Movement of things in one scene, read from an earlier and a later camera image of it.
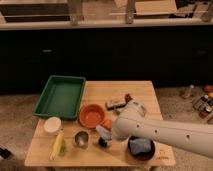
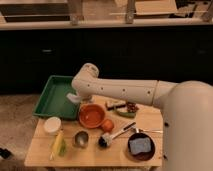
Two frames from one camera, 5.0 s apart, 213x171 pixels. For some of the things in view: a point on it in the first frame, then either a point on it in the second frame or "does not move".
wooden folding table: [88, 141] does not move
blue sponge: [138, 145] does not move
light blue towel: [103, 133] to [75, 98]
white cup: [52, 124] does not move
